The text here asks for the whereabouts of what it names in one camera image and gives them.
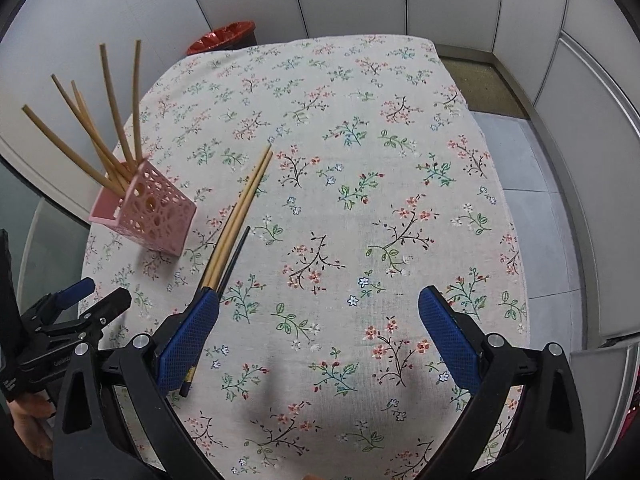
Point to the floral tablecloth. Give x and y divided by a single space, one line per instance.
350 210

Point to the person's left hand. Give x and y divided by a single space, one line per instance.
27 422

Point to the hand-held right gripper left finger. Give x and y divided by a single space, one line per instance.
187 340

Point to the dark thin chopstick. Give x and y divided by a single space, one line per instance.
235 256

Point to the pink perforated utensil holder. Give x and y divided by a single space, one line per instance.
150 210

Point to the frosted glass door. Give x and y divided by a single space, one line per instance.
45 232

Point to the bin with red bag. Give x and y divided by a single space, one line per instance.
222 37

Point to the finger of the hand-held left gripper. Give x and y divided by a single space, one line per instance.
75 291
107 306

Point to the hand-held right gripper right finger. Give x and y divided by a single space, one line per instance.
450 340

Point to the tan bamboo chopstick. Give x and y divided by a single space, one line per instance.
92 115
247 210
116 105
70 147
237 210
85 121
135 100

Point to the olive floor mat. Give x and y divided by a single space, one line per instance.
475 87

